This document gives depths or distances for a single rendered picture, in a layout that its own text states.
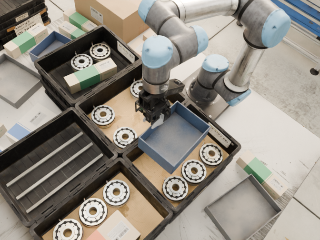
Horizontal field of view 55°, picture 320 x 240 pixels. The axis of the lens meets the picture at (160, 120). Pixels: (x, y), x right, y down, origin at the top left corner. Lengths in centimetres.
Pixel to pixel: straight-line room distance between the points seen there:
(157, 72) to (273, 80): 217
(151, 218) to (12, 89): 96
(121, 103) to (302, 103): 180
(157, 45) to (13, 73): 114
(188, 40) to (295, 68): 233
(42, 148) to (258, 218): 97
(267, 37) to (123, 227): 81
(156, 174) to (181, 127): 27
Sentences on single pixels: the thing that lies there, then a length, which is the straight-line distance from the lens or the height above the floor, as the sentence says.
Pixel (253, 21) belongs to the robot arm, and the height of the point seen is 134.
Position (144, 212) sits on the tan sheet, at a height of 83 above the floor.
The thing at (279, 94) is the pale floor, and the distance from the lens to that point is 282.
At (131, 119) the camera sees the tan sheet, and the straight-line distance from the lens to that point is 139.
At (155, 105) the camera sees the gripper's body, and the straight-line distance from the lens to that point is 91.
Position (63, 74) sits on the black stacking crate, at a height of 83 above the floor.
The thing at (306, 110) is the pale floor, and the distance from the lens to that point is 284.
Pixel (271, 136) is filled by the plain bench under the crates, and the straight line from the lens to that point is 167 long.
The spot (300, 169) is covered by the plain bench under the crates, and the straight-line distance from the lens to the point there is 165.
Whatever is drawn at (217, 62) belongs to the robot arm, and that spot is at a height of 98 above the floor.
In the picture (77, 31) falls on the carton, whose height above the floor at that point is 76.
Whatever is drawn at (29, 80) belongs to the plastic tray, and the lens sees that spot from 173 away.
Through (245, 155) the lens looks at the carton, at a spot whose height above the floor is 76.
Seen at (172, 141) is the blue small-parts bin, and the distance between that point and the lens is 107.
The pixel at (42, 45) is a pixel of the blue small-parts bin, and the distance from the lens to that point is 182.
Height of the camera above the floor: 202
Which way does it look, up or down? 59 degrees down
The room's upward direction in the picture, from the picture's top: 11 degrees clockwise
